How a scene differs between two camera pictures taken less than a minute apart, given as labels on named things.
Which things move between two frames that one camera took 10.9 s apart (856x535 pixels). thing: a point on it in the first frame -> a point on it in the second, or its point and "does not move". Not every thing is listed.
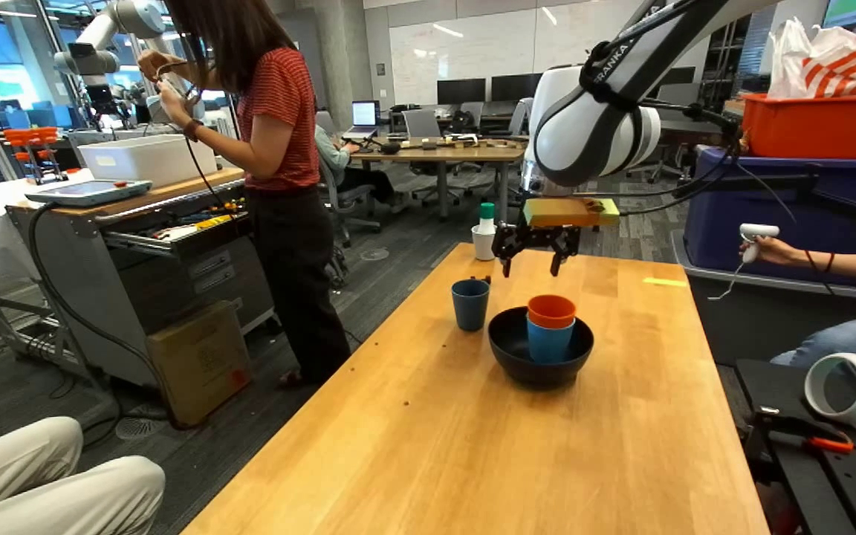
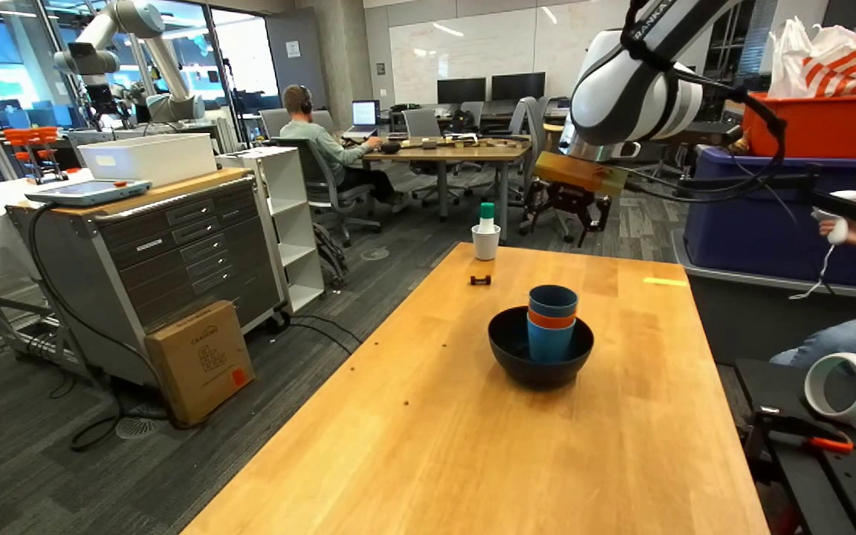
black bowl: x=513 y=347 does not move
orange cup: x=551 y=309 does not move
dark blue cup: x=472 y=300 -> x=554 y=300
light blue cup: x=548 y=344 does not move
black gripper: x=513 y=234 -> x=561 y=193
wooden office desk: x=447 y=148 does not move
